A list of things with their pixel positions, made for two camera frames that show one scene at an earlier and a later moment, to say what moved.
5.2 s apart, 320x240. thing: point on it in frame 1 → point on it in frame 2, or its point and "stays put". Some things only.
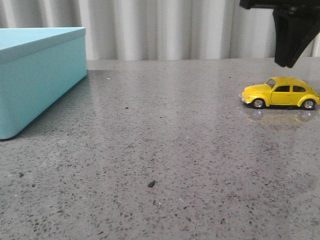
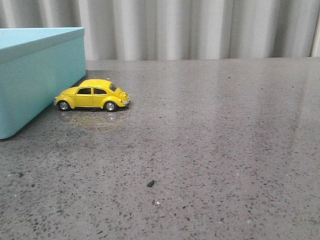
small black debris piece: [151, 184] stays put
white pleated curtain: [158, 29] stays put
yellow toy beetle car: [281, 91] → [92, 93]
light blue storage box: [38, 66] stays put
